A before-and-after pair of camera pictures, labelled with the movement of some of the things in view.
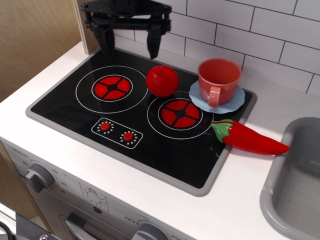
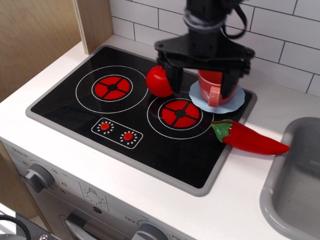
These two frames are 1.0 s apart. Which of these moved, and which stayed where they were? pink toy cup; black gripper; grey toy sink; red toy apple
Moved: black gripper
Stayed: red toy apple; grey toy sink; pink toy cup
